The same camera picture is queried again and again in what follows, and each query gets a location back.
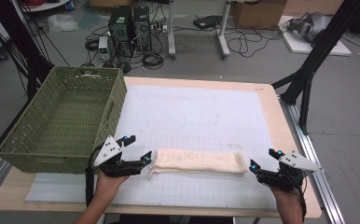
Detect small white power supply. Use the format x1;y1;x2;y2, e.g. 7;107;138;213
97;35;112;63

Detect clear plastic bag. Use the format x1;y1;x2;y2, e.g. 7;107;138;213
46;13;80;34

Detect flat black device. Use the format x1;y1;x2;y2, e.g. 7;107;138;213
192;14;225;31

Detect person's right hand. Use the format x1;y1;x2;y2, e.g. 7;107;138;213
270;183;305;204

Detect cream towel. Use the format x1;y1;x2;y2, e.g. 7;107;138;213
148;147;248;178

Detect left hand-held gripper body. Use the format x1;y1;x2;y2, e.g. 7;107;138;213
93;135;144;178

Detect large black computer tower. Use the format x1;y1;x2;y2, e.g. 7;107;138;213
107;5;136;58

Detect white desk frame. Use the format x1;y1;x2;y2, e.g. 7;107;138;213
166;0;242;60

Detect black metal stand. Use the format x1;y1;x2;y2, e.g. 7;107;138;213
270;0;360;135
0;0;55;101

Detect white floor board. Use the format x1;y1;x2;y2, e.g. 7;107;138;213
278;15;353;57

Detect slim black computer tower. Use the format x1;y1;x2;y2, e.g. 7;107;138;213
132;6;153;52

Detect green wicker basket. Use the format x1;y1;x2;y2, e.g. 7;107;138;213
0;65;129;175

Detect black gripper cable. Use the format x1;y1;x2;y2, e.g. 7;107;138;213
85;143;105;207
294;172;309;220

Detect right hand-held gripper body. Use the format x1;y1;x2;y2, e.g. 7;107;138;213
256;150;325;191

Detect brown cardboard box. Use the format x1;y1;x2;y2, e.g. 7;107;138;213
232;0;288;31

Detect grey headset device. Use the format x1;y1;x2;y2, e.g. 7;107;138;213
286;11;334;43

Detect person's left hand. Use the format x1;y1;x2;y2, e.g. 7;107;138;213
94;169;130;200

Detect white grid mat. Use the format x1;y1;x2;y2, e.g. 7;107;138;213
25;83;279;210

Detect coiled black cable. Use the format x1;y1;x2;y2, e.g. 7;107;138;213
142;51;165;70

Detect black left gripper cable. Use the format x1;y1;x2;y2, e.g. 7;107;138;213
85;143;105;207

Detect loose black floor cables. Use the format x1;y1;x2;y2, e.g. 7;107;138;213
226;27;284;59

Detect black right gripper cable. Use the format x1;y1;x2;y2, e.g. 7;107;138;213
294;172;309;220

